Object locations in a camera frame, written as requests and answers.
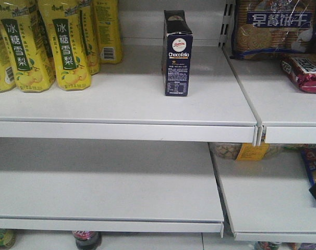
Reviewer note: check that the dark soda bottle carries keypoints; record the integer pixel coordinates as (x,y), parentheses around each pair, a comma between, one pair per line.
(87,239)

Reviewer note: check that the yellow pear drink bottle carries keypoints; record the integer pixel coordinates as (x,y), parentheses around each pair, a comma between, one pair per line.
(108,31)
(62,22)
(20,29)

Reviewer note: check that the yellow pear drink bottle left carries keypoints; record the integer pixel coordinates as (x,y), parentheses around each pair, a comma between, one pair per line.
(20,29)

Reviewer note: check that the yellow pear drink bottle front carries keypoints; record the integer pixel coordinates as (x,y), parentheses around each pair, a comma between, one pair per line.
(62,22)

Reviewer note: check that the white upper drink shelf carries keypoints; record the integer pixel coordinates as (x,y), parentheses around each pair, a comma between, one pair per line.
(126,101)

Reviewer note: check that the white lower shelf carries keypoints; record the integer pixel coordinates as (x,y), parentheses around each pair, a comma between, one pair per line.
(102,185)

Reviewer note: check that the dark blue Chocofello cookie box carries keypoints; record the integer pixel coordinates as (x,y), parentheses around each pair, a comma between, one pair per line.
(176,56)

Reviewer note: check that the breakfast biscuit bag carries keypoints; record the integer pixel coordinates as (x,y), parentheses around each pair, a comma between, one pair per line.
(267,29)

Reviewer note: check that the red pink snack pack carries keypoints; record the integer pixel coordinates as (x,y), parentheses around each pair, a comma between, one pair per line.
(301,70)

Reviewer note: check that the yellow label biscuit pack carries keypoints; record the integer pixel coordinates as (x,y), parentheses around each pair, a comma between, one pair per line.
(244,151)

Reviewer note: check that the yellow pear drink bottle back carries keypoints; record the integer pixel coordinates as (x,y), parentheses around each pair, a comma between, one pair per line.
(108,31)

